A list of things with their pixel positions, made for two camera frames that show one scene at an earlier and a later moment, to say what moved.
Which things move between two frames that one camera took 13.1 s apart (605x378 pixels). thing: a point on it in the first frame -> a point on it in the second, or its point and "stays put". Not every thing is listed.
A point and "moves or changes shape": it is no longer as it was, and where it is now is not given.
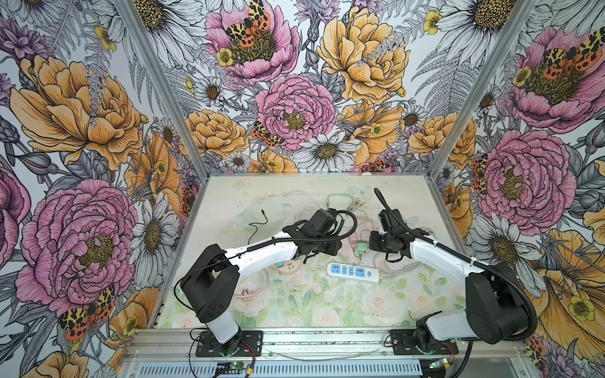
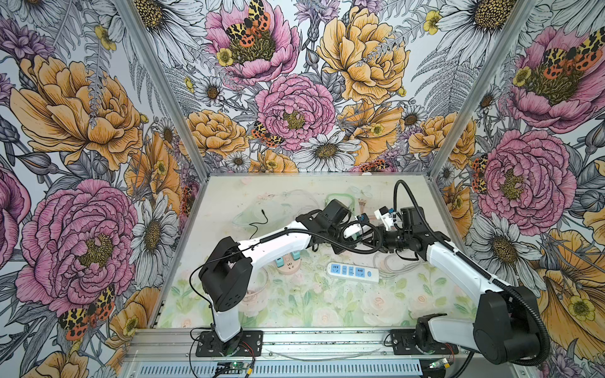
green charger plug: [362, 247] moves or changes shape
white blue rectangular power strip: [354, 272] stays put
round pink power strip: [289, 267] stays put
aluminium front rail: [157, 346] stays put
